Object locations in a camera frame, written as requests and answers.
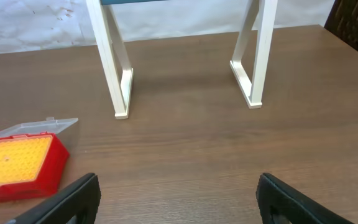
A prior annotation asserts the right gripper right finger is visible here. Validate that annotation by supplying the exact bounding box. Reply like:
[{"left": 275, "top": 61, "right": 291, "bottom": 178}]
[{"left": 255, "top": 172, "right": 356, "bottom": 224}]

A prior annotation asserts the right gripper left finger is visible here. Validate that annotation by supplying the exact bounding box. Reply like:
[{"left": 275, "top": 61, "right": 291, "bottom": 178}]
[{"left": 6, "top": 172, "right": 103, "bottom": 224}]

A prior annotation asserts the red and yellow tip box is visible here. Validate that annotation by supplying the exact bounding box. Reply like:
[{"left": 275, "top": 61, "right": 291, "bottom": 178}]
[{"left": 0, "top": 116, "right": 80, "bottom": 207}]

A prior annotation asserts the white and blue stand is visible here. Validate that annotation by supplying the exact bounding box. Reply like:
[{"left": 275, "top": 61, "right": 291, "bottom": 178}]
[{"left": 85, "top": 0, "right": 279, "bottom": 121}]

